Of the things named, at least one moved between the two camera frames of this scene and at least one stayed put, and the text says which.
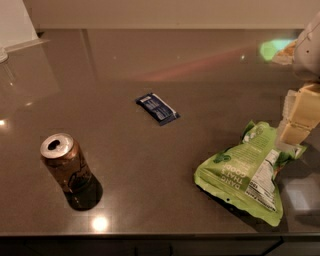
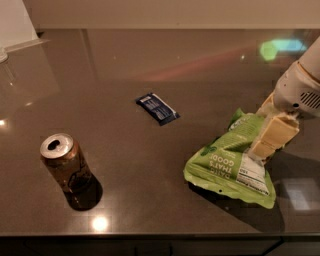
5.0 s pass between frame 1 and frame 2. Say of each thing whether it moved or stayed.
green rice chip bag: moved
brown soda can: stayed
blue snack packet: stayed
